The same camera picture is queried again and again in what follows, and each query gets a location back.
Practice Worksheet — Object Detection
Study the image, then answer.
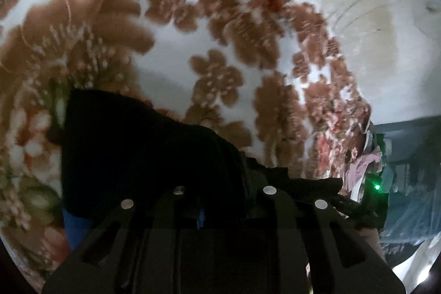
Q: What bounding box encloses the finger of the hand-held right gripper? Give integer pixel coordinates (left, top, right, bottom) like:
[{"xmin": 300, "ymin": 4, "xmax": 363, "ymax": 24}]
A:
[{"xmin": 327, "ymin": 192, "xmax": 366, "ymax": 224}]

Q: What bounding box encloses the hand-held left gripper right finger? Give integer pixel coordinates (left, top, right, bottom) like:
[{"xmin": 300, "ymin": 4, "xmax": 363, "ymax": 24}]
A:
[{"xmin": 206, "ymin": 185, "xmax": 408, "ymax": 294}]

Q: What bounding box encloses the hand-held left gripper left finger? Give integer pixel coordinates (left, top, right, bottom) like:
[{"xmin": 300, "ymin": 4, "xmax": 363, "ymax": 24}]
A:
[{"xmin": 41, "ymin": 185, "xmax": 208, "ymax": 294}]

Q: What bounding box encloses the blue and black hooded jacket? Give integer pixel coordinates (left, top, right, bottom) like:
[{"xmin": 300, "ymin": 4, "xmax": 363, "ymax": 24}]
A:
[{"xmin": 60, "ymin": 89, "xmax": 346, "ymax": 250}]

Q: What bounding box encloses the person's right hand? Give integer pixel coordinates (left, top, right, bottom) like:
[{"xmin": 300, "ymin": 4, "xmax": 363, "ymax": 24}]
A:
[{"xmin": 356, "ymin": 227, "xmax": 388, "ymax": 265}]

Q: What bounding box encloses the pink cloth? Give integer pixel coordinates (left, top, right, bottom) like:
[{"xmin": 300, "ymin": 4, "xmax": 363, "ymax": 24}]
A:
[{"xmin": 344, "ymin": 145, "xmax": 384, "ymax": 202}]

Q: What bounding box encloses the metal rack with blue mesh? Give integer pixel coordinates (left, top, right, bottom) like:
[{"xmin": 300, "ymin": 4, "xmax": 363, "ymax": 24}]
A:
[{"xmin": 371, "ymin": 121, "xmax": 441, "ymax": 248}]

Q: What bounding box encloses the brown floral blanket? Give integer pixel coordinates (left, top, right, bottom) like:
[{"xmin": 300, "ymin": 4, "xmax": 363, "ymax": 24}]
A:
[{"xmin": 0, "ymin": 0, "xmax": 375, "ymax": 285}]

